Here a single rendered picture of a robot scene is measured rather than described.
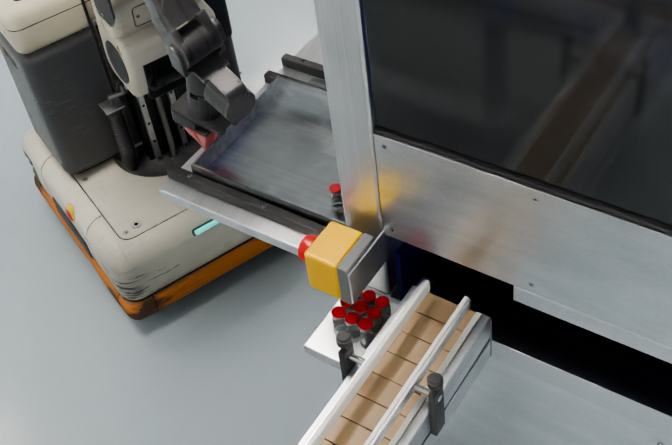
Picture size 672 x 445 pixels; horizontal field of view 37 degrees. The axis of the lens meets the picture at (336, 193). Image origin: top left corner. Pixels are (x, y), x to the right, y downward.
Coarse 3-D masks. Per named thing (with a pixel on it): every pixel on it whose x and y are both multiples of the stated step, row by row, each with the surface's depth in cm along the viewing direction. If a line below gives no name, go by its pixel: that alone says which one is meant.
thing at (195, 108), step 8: (184, 96) 168; (192, 96) 162; (200, 96) 161; (176, 104) 167; (184, 104) 167; (192, 104) 163; (200, 104) 162; (208, 104) 162; (176, 112) 166; (184, 112) 166; (192, 112) 164; (200, 112) 163; (208, 112) 163; (216, 112) 164; (192, 120) 165; (200, 120) 165; (208, 120) 165; (216, 120) 165; (224, 120) 165; (208, 128) 164; (216, 128) 164; (224, 128) 164
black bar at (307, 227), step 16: (176, 176) 171; (192, 176) 169; (208, 192) 168; (224, 192) 166; (240, 192) 165; (256, 208) 163; (272, 208) 162; (288, 224) 161; (304, 224) 159; (320, 224) 158
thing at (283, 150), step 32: (288, 96) 184; (320, 96) 180; (256, 128) 179; (288, 128) 178; (320, 128) 177; (224, 160) 174; (256, 160) 173; (288, 160) 172; (320, 160) 172; (256, 192) 164; (288, 192) 167; (320, 192) 166
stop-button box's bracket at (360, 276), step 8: (384, 232) 139; (376, 240) 138; (384, 240) 140; (376, 248) 139; (384, 248) 141; (368, 256) 137; (376, 256) 140; (384, 256) 142; (360, 264) 136; (368, 264) 138; (376, 264) 140; (352, 272) 135; (360, 272) 137; (368, 272) 139; (376, 272) 141; (352, 280) 135; (360, 280) 138; (368, 280) 140; (352, 288) 136; (360, 288) 138; (352, 296) 137
